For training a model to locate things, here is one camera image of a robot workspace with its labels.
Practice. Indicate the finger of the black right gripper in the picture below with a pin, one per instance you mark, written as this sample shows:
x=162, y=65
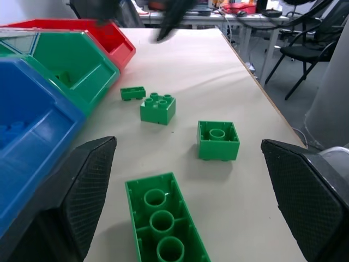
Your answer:
x=174, y=19

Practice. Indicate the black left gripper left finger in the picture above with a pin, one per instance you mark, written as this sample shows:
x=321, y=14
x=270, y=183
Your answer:
x=81, y=191

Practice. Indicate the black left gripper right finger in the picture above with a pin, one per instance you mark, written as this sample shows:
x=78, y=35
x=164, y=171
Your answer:
x=308, y=196

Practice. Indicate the silver rounded object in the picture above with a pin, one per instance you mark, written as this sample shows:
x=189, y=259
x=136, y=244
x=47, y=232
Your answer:
x=336, y=154

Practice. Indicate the red plastic bin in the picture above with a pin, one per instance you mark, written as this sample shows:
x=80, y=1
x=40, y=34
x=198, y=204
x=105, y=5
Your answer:
x=120, y=46

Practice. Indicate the black computer mouse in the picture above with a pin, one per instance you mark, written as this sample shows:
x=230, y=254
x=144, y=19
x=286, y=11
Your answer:
x=241, y=12

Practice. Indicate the red box on desk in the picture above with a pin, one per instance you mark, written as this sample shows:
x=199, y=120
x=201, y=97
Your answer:
x=241, y=6

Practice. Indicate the white office desk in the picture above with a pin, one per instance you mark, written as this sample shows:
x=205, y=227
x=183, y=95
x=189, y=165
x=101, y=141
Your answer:
x=245, y=20

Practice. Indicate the long green building block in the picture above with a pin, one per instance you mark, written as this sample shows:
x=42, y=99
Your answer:
x=161, y=218

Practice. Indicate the small flat green block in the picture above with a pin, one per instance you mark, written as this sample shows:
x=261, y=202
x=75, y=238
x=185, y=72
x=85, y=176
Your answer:
x=132, y=93

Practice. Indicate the square green building block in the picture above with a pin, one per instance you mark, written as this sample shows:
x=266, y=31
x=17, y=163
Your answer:
x=158, y=110
x=218, y=144

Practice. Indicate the blue plastic bin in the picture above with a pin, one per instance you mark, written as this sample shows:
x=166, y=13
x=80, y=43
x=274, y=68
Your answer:
x=30, y=109

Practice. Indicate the grey round column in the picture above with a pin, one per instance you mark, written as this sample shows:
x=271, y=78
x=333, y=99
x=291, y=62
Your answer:
x=330, y=90

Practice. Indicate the green plastic bin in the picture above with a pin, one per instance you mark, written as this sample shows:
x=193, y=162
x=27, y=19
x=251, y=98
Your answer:
x=71, y=54

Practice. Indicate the black folding chair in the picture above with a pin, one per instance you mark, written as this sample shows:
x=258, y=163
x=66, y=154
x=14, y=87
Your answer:
x=308, y=52

